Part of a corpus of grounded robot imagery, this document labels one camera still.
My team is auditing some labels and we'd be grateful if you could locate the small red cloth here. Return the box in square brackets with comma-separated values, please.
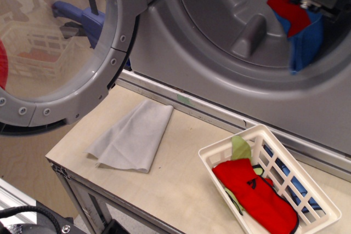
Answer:
[267, 0, 311, 38]

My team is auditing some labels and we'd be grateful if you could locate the large blue cloth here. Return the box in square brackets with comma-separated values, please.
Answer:
[287, 5, 324, 74]

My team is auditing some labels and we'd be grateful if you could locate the grey washing machine body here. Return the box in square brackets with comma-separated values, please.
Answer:
[131, 0, 350, 154]

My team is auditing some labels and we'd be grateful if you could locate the white plastic laundry basket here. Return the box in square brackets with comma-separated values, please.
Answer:
[199, 124, 342, 233]

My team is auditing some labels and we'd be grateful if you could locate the grey round machine door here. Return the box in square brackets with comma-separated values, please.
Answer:
[1, 0, 152, 136]

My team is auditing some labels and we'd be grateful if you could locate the light green cloth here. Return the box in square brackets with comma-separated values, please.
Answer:
[224, 136, 260, 218]

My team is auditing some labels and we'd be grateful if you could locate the red cloth in basket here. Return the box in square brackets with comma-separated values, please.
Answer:
[212, 158, 299, 233]

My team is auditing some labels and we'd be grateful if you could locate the blue plastic object behind door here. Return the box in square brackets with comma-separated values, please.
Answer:
[52, 1, 105, 49]

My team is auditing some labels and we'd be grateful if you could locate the grey folded cloth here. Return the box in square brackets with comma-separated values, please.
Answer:
[85, 100, 173, 173]

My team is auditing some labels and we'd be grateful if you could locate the red object behind door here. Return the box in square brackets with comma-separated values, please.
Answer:
[0, 41, 9, 90]

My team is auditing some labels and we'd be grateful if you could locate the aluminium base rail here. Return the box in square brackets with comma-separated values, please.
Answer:
[116, 70, 350, 181]

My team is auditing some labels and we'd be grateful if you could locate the aluminium table frame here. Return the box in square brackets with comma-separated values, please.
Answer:
[47, 158, 182, 233]

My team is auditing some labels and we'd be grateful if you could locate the black cable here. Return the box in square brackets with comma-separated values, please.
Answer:
[0, 205, 61, 234]

